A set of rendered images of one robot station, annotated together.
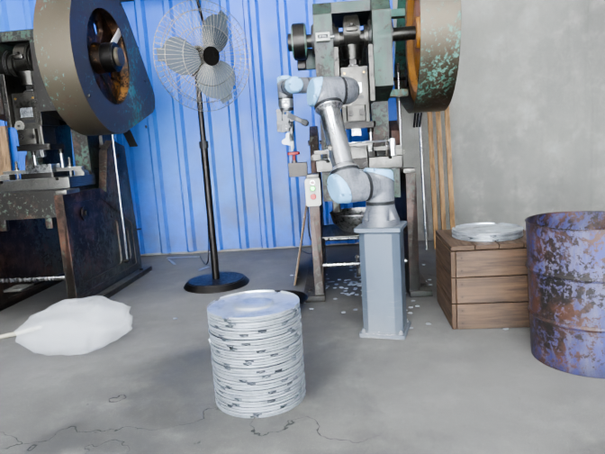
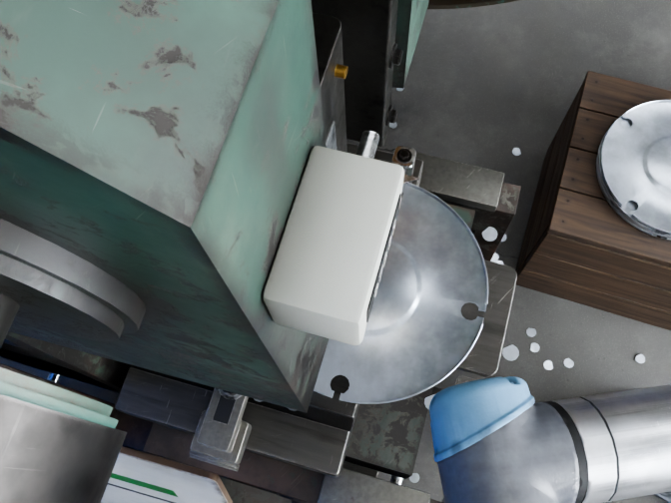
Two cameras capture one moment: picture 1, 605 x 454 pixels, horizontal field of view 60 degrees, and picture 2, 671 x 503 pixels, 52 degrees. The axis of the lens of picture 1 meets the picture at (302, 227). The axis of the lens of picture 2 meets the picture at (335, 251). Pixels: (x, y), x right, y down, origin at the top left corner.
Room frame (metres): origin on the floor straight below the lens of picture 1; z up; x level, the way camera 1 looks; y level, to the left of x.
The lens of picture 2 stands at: (2.70, -0.07, 1.58)
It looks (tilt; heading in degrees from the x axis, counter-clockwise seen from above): 70 degrees down; 288
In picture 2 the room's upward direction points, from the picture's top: 6 degrees counter-clockwise
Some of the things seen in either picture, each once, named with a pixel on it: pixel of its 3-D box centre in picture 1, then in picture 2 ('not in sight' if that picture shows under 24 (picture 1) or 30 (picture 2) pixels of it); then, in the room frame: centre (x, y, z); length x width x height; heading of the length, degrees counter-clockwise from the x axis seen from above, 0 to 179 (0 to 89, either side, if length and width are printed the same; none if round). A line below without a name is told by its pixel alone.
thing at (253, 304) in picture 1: (253, 304); not in sight; (1.60, 0.17, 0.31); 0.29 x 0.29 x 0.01
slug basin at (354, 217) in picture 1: (360, 220); not in sight; (2.88, -0.32, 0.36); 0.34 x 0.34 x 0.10
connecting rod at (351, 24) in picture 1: (352, 49); not in sight; (2.88, -0.32, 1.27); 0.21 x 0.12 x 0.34; 176
